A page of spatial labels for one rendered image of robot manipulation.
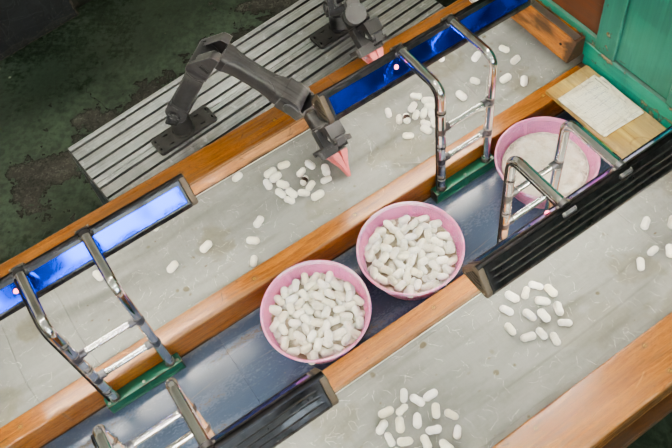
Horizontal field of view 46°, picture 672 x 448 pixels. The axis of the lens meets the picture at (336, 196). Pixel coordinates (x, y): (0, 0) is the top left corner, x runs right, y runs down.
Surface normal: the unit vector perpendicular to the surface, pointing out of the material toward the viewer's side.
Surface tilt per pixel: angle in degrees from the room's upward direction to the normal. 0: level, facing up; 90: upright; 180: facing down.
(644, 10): 90
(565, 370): 0
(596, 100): 0
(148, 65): 0
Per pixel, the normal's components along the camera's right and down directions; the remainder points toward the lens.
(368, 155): -0.11, -0.55
